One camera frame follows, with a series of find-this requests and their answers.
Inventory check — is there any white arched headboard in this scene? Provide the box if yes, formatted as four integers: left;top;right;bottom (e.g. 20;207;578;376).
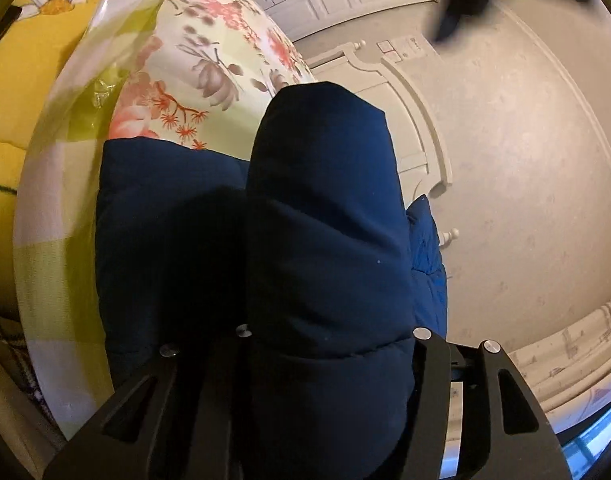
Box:
305;39;461;253

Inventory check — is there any floral bed sheet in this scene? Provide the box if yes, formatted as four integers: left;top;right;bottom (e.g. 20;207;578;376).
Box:
12;0;319;441

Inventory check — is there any striped curtain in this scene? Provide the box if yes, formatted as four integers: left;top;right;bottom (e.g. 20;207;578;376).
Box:
505;292;611;433

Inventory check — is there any dark blue padded jacket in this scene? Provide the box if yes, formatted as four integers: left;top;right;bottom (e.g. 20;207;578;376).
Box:
94;81;449;480

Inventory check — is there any yellow daisy-print blanket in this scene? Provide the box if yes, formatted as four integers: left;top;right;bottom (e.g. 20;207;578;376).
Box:
0;0;136;318

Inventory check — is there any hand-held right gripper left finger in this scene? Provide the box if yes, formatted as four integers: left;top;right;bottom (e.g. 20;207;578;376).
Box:
42;325;253;480

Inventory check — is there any wall switch panel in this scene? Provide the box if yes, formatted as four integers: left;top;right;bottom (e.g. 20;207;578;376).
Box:
377;37;427;62

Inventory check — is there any window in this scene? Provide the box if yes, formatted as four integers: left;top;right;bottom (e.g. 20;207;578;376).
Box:
555;400;611;468

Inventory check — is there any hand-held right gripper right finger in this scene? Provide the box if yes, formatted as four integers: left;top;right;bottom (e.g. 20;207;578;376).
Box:
398;326;572;480

